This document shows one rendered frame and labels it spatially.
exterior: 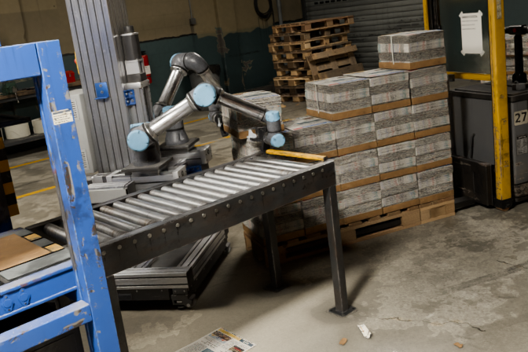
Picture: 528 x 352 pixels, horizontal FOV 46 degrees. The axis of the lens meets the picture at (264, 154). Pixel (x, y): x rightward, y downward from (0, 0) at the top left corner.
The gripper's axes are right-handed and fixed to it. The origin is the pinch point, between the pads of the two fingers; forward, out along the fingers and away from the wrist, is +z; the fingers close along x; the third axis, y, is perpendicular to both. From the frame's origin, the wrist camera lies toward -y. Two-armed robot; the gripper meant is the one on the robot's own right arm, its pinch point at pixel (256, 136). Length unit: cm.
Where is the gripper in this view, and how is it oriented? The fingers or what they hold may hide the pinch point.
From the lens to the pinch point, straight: 362.0
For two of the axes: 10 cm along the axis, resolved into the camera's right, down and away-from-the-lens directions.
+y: -1.2, -9.7, -2.2
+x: -9.2, 1.9, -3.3
